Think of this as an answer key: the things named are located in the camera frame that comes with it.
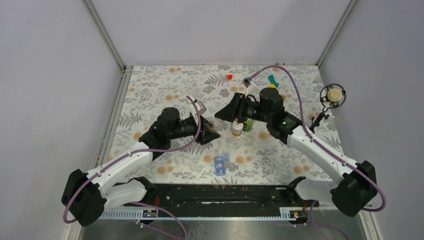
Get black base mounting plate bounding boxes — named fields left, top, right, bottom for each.
left=140, top=183, right=313, bottom=218

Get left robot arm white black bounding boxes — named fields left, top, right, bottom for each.
left=61, top=107, right=220, bottom=227

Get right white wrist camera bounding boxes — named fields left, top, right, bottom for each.
left=242, top=77, right=257, bottom=96

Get teal curved block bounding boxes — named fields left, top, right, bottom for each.
left=267, top=74, right=279, bottom=88

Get amber pill bottle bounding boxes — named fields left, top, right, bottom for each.
left=211, top=121, right=222, bottom=132

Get microphone on tripod stand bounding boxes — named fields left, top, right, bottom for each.
left=309, top=83, right=347, bottom=133

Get blue weekly pill organizer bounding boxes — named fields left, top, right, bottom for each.
left=213, top=153, right=230, bottom=176

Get slotted grey cable duct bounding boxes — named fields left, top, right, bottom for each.
left=99, top=207, right=309, bottom=222

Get white cap pill bottle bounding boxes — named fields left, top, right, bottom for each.
left=231, top=120, right=244, bottom=137

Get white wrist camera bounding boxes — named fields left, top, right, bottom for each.
left=189, top=99, right=207, bottom=125
left=242, top=77, right=257, bottom=96

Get green pill bottle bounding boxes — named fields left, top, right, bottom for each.
left=243, top=118, right=254, bottom=133

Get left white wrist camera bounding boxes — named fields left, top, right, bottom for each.
left=189, top=99, right=207, bottom=125

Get floral patterned table mat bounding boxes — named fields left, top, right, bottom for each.
left=108, top=65, right=329, bottom=185

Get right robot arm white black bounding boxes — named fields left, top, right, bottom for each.
left=214, top=87, right=378, bottom=217

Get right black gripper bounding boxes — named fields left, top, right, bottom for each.
left=214, top=92, right=272, bottom=124

